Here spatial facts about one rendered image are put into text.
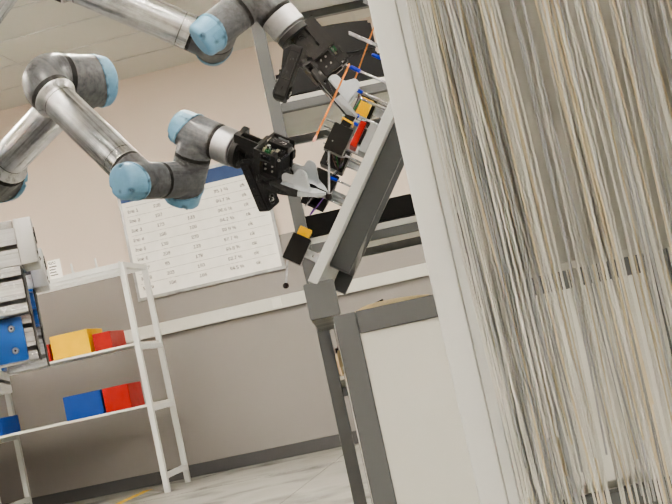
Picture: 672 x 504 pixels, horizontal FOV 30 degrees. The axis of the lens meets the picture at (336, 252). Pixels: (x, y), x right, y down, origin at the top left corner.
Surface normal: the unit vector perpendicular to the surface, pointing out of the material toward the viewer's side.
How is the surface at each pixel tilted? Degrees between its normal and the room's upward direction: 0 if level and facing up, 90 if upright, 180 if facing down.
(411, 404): 90
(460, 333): 90
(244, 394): 90
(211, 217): 90
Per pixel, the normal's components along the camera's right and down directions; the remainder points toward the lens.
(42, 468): -0.15, -0.04
